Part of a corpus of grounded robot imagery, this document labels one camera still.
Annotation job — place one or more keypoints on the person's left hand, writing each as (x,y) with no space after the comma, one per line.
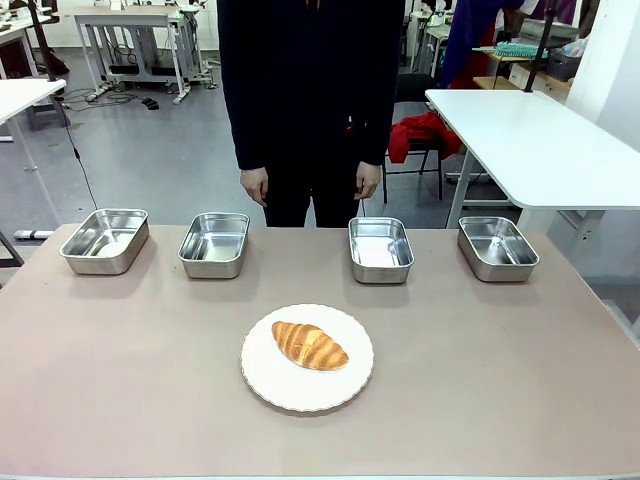
(367,181)

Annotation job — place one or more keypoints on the person's right hand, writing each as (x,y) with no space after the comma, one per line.
(254,185)

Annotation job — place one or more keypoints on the golden brown croissant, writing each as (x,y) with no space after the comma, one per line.
(310,345)

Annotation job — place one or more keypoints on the person's left forearm dark sleeve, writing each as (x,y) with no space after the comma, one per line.
(377,130)

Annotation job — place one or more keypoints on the person's right forearm dark sleeve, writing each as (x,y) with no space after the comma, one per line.
(247,130)

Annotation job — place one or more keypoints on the rectangular stainless steel container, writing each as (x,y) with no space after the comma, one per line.
(380,247)
(215,245)
(107,235)
(497,250)

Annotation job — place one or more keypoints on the red cloth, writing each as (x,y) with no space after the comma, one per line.
(420,131)

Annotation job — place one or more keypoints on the black folding chair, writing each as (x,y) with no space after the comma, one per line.
(415,87)

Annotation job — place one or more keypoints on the person in dark clothes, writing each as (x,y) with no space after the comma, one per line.
(310,75)

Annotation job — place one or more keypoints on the black foot pedal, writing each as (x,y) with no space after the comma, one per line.
(149,103)

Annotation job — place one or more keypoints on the wooden shelf table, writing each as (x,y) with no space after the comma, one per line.
(500,82)

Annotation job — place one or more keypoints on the background person in blue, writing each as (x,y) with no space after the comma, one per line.
(465,45)

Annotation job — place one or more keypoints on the large white side table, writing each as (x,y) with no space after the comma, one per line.
(540,145)

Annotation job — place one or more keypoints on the teal knitted item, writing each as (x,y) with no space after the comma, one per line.
(515,50)

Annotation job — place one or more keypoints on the white scalloped plate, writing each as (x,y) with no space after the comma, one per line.
(280,387)

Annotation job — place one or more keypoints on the grey metal workbench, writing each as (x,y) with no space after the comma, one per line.
(125,20)

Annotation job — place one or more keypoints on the black plastic basket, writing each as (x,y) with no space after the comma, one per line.
(562,67)

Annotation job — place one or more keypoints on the white power strip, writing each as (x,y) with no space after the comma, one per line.
(30,234)

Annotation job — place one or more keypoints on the small white side table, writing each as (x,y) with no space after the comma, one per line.
(20,95)

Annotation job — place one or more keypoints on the black camera pole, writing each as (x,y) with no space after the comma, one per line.
(539,55)
(42,45)

